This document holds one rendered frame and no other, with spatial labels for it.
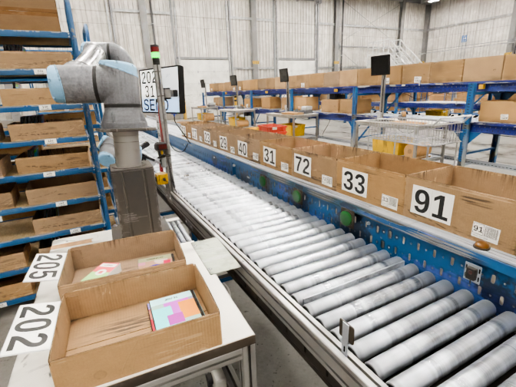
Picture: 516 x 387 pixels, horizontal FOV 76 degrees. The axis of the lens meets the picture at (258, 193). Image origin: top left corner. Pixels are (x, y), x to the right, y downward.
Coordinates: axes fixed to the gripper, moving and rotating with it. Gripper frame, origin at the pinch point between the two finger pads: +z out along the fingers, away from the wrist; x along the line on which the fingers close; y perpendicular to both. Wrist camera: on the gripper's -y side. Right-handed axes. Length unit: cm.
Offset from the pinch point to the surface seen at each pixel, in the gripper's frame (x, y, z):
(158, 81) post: 2.0, -45.6, -20.1
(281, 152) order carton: 50, -36, 52
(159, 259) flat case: 101, 28, -12
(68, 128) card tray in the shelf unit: -22, 4, -54
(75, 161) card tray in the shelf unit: -21, 22, -43
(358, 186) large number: 115, -31, 55
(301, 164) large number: 71, -33, 54
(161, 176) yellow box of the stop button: 3.5, 8.7, 4.6
